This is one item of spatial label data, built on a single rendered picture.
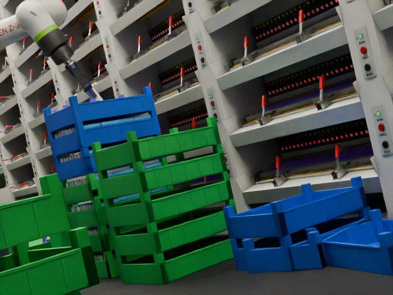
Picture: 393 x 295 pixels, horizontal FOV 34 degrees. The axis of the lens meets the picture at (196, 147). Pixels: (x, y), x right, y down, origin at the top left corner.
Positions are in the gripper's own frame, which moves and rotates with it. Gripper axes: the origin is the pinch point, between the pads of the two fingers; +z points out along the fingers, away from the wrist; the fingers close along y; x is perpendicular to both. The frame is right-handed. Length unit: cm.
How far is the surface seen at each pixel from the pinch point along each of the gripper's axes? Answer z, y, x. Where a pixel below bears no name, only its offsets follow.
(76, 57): -30, -93, 13
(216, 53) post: 13.1, 11.5, 40.2
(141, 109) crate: 12.8, 12.5, 8.5
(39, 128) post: -24, -185, -23
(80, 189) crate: 21.5, 18.5, -22.5
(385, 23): 34, 80, 58
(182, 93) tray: 16.6, -9.1, 26.7
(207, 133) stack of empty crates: 31, 43, 15
